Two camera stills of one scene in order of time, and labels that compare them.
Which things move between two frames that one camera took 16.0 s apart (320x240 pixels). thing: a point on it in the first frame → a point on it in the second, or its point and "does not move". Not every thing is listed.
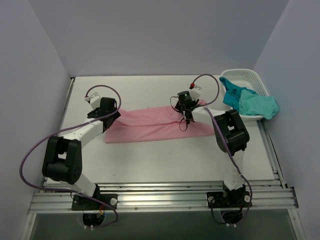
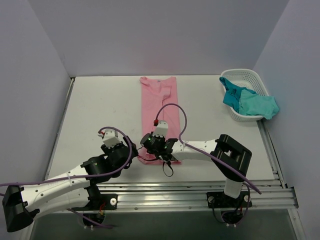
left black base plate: [79, 203] does not move
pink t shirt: [156, 123] → [159, 102]
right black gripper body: [182, 108] → [145, 140]
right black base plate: [235, 199] does not move
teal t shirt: [247, 101] does not move
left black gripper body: [113, 120] → [131, 150]
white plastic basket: [247, 78] does not move
